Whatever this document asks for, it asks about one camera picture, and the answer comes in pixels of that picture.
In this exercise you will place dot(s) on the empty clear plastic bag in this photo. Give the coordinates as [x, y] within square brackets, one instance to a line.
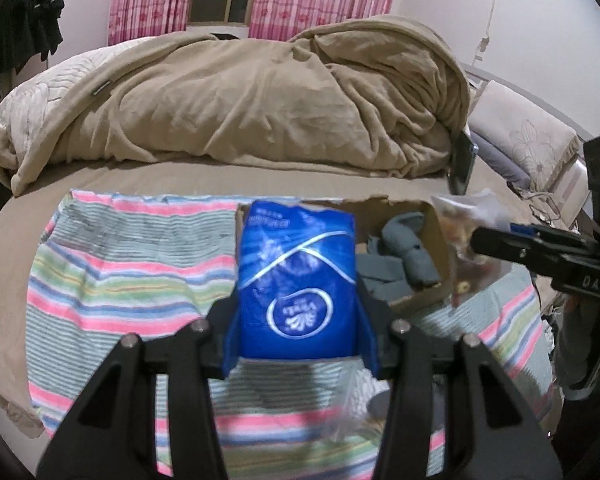
[352, 400]

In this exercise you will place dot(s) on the striped pastel towel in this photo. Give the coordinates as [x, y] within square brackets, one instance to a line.
[130, 270]

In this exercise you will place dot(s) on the blue tissue packet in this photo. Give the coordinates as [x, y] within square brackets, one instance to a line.
[297, 280]

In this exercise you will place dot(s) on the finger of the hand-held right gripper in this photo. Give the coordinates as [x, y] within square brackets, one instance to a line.
[520, 252]
[545, 232]

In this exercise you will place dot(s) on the grey-blue pillow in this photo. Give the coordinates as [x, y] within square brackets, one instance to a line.
[500, 162]

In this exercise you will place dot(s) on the clear plastic snack bag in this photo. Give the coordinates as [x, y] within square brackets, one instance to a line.
[467, 240]

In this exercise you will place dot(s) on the beige fleece blanket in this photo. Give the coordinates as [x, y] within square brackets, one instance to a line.
[260, 105]

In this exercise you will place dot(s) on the beige flower embroidered pillow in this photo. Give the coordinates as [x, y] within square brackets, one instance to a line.
[525, 135]

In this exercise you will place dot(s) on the grey folded cloth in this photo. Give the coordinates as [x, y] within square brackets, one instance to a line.
[380, 277]

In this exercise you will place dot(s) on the cream embossed quilt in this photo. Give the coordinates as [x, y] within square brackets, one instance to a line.
[45, 85]

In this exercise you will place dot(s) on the bed with beige sheet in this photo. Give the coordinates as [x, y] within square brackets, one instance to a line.
[130, 180]

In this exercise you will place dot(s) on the metal bed headboard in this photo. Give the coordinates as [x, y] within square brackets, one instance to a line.
[540, 95]

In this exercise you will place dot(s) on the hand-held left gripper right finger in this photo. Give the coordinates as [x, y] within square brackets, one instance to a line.
[368, 332]

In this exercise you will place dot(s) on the cardboard box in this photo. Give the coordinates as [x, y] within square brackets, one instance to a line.
[432, 247]

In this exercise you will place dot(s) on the grey rolled socks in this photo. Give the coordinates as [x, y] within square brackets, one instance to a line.
[410, 250]

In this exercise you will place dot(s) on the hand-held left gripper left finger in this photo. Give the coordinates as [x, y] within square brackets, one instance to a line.
[230, 342]

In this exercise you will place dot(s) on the dark hanging clothes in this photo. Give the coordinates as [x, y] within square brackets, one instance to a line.
[17, 15]

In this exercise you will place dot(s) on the black phone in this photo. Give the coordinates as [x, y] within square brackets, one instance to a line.
[461, 164]

